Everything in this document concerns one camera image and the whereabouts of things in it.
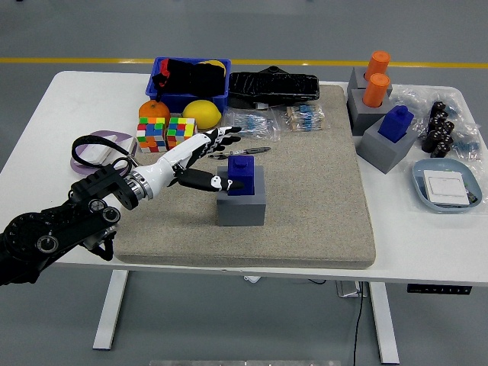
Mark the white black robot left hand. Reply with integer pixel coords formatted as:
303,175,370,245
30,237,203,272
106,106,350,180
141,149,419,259
133,125,246,200

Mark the blue square seal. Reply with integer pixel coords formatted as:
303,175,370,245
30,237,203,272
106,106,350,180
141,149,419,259
377,105,415,144
226,155,255,197

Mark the grey seal holder block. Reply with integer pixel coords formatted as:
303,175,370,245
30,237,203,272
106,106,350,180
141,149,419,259
356,114,419,175
347,67,393,96
345,88,391,136
216,164,266,227

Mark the orange cylinder seal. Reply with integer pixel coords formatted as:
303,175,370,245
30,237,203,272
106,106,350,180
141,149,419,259
364,50,392,81
361,72,391,108

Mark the multicolour puzzle cube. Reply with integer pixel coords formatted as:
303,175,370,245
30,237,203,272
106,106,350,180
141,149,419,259
165,117,199,150
136,117,168,154

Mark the orange fruit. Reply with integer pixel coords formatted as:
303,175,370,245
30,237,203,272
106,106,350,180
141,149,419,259
138,100,172,123

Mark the yellow lemon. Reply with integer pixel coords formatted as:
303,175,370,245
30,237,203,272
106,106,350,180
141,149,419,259
181,100,223,129

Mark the blue plastic bin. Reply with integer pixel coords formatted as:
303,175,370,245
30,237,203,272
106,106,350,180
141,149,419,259
145,56,232,114

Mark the purple tray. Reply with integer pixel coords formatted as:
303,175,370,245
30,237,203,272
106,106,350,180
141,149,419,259
69,130,138,175

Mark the black cloth bag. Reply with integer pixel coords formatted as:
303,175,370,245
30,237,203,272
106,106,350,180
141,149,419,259
152,57,226,96

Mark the black pen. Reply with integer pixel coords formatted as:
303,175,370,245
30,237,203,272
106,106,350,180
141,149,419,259
207,146,271,159

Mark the clear bag of blue resistors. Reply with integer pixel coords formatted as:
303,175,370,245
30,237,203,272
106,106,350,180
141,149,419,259
220,109,282,143

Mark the black wrapped flat package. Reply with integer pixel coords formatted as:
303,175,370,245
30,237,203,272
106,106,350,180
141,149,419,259
227,65,320,109

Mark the grey-brown fabric mat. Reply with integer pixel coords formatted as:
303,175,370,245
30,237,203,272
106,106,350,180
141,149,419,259
112,84,377,270

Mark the clear bag of taped resistors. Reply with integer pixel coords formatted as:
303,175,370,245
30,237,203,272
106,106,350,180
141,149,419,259
274,103,327,133

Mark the white table leg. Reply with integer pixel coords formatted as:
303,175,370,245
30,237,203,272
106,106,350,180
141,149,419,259
92,268,130,351
368,281,400,364

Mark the grey box under table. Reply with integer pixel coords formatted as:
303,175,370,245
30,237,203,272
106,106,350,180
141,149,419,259
335,280,369,298

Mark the clear plastic bag of parts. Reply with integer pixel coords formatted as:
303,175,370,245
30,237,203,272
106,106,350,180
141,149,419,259
391,84,482,162

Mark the light blue tray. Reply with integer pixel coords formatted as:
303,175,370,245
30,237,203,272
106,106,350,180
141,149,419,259
412,158,483,214

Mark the black table height controller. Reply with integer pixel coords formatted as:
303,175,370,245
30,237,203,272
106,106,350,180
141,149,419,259
406,283,472,295

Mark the white switch panel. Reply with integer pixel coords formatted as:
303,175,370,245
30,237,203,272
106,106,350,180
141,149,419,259
112,136,137,158
80,134,118,165
422,169,470,207

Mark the red strap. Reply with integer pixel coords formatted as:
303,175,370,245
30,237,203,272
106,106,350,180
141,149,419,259
158,59,170,90

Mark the black power cable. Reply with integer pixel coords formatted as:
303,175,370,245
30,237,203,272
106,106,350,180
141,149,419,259
352,281,367,366

